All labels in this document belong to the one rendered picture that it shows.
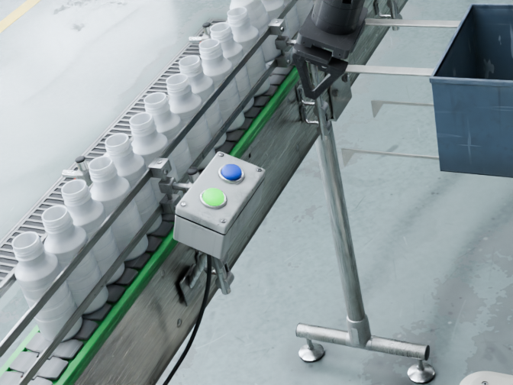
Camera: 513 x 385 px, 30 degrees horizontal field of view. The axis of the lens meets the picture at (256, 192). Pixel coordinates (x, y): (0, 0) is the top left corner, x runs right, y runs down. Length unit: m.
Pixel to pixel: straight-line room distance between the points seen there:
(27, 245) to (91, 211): 0.11
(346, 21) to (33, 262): 0.51
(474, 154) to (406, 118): 1.61
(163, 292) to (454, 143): 0.72
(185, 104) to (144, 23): 3.16
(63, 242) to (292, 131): 0.67
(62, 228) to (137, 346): 0.24
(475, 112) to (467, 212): 1.20
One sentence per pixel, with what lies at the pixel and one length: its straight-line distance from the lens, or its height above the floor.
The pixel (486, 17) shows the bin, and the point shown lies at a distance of 2.12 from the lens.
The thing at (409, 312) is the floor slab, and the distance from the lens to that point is 2.73.
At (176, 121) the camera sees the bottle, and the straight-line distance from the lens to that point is 1.53.
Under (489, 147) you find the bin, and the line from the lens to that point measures 1.92.
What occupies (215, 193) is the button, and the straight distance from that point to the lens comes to 1.35.
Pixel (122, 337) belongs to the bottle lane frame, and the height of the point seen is 0.95.
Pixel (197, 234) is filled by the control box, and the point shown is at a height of 1.07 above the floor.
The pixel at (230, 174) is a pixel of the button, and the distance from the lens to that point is 1.38.
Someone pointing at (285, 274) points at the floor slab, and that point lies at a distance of 2.92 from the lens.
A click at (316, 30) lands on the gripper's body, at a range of 1.17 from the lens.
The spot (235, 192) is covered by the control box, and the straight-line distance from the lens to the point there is 1.37.
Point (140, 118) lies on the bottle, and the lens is 1.50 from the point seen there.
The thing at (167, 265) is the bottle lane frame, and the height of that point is 0.97.
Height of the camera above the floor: 1.88
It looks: 35 degrees down
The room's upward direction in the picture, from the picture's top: 13 degrees counter-clockwise
